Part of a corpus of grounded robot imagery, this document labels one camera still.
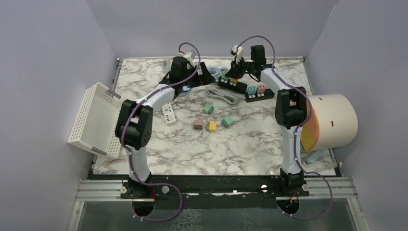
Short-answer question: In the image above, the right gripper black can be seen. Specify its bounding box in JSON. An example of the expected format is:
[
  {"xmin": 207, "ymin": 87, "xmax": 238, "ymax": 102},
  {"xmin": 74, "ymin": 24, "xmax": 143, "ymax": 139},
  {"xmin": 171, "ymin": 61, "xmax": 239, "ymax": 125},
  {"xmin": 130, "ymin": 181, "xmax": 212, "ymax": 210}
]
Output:
[{"xmin": 225, "ymin": 56, "xmax": 254, "ymax": 79}]

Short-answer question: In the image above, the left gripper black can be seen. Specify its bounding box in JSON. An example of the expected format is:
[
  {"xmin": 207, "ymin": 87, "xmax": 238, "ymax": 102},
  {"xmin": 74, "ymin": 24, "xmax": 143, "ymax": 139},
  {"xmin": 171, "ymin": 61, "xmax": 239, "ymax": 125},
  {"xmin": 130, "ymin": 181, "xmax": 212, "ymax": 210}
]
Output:
[{"xmin": 179, "ymin": 62, "xmax": 214, "ymax": 88}]

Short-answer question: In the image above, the round blue power socket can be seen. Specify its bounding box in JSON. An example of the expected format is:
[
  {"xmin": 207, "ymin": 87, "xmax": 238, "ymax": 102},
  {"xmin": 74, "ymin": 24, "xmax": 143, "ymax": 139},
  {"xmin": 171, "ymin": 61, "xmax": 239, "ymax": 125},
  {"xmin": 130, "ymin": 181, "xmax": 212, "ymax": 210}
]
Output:
[{"xmin": 179, "ymin": 87, "xmax": 191, "ymax": 97}]

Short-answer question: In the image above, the black power strip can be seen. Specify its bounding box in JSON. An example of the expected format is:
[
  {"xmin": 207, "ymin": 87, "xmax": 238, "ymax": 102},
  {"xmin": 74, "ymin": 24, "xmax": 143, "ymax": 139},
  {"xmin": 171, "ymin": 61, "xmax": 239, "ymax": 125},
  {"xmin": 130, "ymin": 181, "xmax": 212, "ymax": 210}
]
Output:
[
  {"xmin": 217, "ymin": 78, "xmax": 248, "ymax": 94},
  {"xmin": 245, "ymin": 89, "xmax": 275, "ymax": 103}
]

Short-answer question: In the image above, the green plug adapter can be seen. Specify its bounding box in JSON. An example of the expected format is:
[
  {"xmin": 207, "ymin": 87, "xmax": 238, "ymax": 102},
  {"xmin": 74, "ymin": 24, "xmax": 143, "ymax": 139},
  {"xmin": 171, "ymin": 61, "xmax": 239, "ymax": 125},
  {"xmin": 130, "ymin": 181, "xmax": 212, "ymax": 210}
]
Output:
[
  {"xmin": 203, "ymin": 104, "xmax": 214, "ymax": 115},
  {"xmin": 221, "ymin": 116, "xmax": 234, "ymax": 128}
]

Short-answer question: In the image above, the pink plug adapter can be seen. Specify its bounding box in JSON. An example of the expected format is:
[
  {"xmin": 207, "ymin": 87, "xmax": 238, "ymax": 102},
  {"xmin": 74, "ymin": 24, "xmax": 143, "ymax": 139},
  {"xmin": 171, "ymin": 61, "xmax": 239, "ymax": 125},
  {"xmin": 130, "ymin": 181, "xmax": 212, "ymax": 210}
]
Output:
[{"xmin": 193, "ymin": 119, "xmax": 204, "ymax": 130}]

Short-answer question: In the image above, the yellow plug adapter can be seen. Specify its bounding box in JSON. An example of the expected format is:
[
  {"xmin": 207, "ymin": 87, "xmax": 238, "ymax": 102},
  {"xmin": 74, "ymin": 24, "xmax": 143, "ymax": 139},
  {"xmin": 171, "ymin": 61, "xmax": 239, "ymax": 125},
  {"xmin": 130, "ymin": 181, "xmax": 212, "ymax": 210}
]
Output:
[{"xmin": 206, "ymin": 121, "xmax": 217, "ymax": 132}]

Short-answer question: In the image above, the white power strip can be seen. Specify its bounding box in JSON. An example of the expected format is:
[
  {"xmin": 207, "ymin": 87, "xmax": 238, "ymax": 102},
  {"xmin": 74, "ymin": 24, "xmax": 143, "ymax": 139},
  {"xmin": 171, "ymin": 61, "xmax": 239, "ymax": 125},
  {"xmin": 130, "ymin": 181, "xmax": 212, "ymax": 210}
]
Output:
[{"xmin": 162, "ymin": 102, "xmax": 176, "ymax": 125}]

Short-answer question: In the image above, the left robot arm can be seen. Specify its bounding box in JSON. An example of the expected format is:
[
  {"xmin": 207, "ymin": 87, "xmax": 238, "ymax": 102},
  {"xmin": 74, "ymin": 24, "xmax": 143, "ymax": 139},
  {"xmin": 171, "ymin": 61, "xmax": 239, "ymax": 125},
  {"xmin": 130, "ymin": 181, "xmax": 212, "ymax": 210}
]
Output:
[{"xmin": 115, "ymin": 56, "xmax": 215, "ymax": 198}]

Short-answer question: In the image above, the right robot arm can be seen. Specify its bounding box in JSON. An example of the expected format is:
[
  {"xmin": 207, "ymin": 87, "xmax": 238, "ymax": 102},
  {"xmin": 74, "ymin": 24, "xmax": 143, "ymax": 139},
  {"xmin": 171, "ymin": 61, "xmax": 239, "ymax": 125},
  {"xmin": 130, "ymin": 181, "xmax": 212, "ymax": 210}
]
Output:
[{"xmin": 226, "ymin": 45, "xmax": 307, "ymax": 196}]

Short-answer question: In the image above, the pink adapter on front strip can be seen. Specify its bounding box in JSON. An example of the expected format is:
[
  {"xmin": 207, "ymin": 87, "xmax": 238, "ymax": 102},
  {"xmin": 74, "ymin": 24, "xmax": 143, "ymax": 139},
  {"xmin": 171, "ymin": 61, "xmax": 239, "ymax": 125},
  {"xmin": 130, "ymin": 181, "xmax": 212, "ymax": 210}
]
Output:
[{"xmin": 256, "ymin": 84, "xmax": 267, "ymax": 94}]

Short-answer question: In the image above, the teal adapter on front strip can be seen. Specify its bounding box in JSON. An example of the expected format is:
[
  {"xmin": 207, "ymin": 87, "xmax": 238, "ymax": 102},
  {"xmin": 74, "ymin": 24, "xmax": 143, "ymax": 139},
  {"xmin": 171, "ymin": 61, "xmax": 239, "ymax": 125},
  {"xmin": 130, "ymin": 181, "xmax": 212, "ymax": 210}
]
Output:
[{"xmin": 246, "ymin": 86, "xmax": 257, "ymax": 95}]

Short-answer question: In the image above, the black power strip front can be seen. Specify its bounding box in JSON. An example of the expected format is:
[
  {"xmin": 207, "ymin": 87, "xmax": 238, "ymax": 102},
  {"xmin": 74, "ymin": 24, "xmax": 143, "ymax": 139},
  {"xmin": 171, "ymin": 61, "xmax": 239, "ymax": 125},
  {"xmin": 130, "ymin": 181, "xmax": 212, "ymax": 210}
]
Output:
[{"xmin": 245, "ymin": 89, "xmax": 275, "ymax": 103}]

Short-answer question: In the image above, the cream cylinder with orange lid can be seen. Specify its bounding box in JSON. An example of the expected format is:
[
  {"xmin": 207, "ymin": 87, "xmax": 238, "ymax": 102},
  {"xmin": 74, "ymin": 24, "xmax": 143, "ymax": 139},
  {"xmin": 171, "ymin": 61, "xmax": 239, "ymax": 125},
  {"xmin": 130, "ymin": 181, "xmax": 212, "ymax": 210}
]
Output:
[{"xmin": 301, "ymin": 94, "xmax": 358, "ymax": 152}]

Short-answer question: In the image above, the light blue small object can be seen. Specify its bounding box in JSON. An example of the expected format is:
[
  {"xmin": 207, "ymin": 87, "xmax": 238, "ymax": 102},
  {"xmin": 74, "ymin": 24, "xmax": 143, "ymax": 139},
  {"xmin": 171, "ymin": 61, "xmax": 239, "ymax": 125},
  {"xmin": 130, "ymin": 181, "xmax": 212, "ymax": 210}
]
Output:
[{"xmin": 304, "ymin": 150, "xmax": 325, "ymax": 165}]

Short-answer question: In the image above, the white perforated plastic basket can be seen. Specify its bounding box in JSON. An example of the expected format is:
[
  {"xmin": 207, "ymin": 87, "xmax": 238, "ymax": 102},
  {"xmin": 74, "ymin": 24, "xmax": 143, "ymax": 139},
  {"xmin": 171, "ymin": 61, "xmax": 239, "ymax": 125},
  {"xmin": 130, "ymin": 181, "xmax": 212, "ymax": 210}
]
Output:
[{"xmin": 67, "ymin": 82, "xmax": 122, "ymax": 159}]

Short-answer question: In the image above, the light blue coiled cable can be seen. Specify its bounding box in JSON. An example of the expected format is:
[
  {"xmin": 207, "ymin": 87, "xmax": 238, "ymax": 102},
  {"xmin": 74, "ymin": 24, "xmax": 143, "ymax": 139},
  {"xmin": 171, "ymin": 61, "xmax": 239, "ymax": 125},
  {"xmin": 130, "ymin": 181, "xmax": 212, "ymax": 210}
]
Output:
[{"xmin": 207, "ymin": 66, "xmax": 230, "ymax": 80}]

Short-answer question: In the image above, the grey cable bundle front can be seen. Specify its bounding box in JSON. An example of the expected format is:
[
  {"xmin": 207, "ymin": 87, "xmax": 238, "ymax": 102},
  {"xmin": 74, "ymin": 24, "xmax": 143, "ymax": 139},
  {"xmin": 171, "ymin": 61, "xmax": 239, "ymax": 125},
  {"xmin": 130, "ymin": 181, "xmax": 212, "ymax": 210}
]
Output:
[{"xmin": 205, "ymin": 89, "xmax": 239, "ymax": 106}]

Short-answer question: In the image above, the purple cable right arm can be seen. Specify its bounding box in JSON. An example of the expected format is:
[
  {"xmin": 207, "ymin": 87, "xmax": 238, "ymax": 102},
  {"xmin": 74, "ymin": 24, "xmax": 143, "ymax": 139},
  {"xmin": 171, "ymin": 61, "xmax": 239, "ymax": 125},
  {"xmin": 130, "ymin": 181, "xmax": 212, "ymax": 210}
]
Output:
[{"xmin": 234, "ymin": 35, "xmax": 333, "ymax": 220}]

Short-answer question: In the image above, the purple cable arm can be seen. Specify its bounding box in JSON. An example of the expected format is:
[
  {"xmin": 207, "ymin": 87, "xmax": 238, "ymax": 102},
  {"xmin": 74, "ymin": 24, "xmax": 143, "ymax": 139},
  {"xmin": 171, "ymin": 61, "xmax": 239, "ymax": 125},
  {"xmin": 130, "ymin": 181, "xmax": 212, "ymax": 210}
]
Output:
[
  {"xmin": 119, "ymin": 42, "xmax": 183, "ymax": 222},
  {"xmin": 234, "ymin": 35, "xmax": 333, "ymax": 220}
]

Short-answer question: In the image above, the aluminium rail base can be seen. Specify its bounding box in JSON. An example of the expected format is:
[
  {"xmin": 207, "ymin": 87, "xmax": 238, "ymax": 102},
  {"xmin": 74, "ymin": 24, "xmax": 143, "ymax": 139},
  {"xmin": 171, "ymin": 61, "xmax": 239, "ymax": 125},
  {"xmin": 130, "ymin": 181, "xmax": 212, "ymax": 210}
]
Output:
[{"xmin": 75, "ymin": 177, "xmax": 359, "ymax": 203}]

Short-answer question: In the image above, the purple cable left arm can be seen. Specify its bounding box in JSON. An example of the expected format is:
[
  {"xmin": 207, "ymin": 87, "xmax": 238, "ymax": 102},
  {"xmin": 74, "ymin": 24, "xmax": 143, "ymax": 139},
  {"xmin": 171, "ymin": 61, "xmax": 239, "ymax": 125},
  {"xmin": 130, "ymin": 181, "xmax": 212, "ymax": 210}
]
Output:
[{"xmin": 119, "ymin": 42, "xmax": 183, "ymax": 222}]

